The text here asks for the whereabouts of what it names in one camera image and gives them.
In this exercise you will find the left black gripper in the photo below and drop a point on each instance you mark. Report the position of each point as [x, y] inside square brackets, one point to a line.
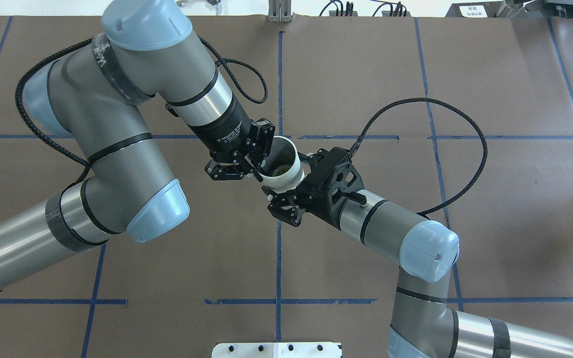
[220, 130]

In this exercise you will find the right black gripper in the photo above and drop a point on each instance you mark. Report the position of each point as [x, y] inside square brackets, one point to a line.
[285, 207]

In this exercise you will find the white ceramic mug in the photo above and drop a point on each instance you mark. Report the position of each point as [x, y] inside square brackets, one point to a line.
[281, 170]

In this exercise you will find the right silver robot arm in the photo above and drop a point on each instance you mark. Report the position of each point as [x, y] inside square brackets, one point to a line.
[422, 325]

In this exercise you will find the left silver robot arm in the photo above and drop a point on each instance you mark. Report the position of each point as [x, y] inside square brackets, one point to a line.
[92, 91]

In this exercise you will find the white label card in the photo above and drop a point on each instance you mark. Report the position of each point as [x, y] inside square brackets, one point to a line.
[473, 11]

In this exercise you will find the aluminium frame post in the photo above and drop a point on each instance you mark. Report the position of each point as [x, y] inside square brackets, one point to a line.
[280, 11]

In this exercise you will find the white pedestal column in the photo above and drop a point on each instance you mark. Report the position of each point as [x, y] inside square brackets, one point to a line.
[278, 350]

